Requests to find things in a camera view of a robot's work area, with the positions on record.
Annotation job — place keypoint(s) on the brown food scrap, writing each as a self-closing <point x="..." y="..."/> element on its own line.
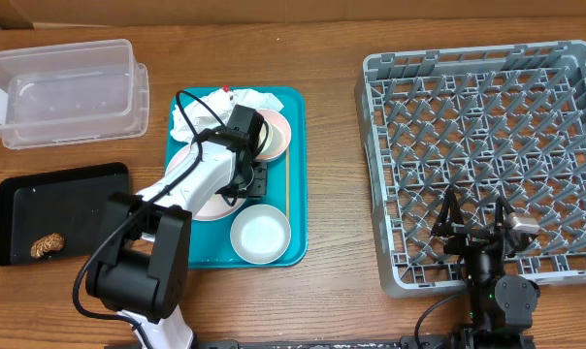
<point x="49" y="244"/>

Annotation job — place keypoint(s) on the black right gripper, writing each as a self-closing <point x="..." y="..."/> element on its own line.
<point x="474" y="232"/>

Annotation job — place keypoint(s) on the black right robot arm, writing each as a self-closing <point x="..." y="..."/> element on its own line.
<point x="501" y="304"/>

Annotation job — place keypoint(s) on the white napkin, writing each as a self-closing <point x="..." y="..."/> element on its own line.
<point x="222" y="103"/>

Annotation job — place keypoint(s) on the large pink plate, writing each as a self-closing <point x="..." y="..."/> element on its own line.
<point x="216" y="207"/>

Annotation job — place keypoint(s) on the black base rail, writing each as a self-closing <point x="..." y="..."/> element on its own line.
<point x="405" y="342"/>

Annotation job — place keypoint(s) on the small pink plate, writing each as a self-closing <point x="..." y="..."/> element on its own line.
<point x="280" y="131"/>

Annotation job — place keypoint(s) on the teal serving tray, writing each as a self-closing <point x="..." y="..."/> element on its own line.
<point x="210" y="245"/>

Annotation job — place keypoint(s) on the grey dishwasher rack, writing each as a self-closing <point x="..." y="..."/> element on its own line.
<point x="491" y="122"/>

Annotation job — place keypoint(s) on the clear plastic bin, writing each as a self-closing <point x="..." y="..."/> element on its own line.
<point x="72" y="93"/>

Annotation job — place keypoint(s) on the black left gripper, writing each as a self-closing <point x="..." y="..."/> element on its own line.
<point x="258" y="190"/>

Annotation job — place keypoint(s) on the wooden chopstick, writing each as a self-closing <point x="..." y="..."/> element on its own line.
<point x="287" y="184"/>

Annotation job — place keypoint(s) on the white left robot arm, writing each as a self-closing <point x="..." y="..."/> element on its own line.
<point x="139" y="268"/>

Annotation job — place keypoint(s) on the cream cup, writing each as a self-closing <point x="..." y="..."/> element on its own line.
<point x="265" y="137"/>

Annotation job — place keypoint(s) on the grey-white bowl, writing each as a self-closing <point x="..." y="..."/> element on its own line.
<point x="260" y="234"/>

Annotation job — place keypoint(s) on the black tray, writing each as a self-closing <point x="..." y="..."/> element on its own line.
<point x="68" y="203"/>

